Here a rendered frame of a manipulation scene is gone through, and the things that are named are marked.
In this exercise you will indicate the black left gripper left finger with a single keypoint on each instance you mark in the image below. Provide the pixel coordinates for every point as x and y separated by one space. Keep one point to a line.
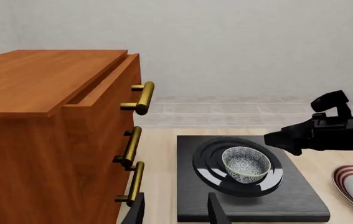
135 212

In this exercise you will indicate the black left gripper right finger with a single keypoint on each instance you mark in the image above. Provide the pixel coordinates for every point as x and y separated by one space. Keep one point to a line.
216 213

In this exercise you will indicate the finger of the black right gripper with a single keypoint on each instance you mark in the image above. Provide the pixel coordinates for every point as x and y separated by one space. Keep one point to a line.
299 150
288 136

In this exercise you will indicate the flat black stove plate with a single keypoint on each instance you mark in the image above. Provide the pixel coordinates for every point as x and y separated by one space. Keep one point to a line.
294 186

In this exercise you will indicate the patterned black and white bowl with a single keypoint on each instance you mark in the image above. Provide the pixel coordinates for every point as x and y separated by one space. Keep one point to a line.
246 163

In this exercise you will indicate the wooden drawer with open gap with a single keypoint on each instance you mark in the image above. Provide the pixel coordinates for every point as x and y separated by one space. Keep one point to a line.
101 112

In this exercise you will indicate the wooden cabinet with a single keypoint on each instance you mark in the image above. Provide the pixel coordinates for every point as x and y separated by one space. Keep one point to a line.
23 81

